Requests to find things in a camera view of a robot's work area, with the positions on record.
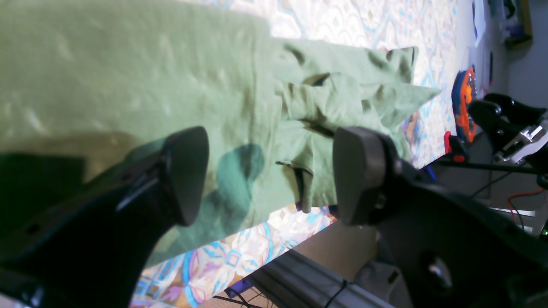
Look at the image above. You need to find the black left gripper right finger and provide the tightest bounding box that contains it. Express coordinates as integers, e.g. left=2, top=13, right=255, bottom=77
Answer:
left=333, top=127, right=548, bottom=308

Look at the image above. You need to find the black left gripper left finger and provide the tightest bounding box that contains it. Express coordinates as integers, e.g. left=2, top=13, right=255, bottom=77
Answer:
left=1, top=127, right=209, bottom=308

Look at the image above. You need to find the green t-shirt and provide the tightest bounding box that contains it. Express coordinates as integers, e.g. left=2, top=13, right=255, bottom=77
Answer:
left=1, top=0, right=440, bottom=267

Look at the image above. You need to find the red black clamp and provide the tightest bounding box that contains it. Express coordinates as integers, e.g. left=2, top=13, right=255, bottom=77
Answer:
left=444, top=131, right=469, bottom=163

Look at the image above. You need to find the patterned tablecloth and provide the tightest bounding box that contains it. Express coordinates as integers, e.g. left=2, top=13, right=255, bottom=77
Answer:
left=131, top=0, right=464, bottom=308

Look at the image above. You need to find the black table frame beam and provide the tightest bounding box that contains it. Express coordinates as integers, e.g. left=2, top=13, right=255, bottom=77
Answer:
left=247, top=250, right=391, bottom=308

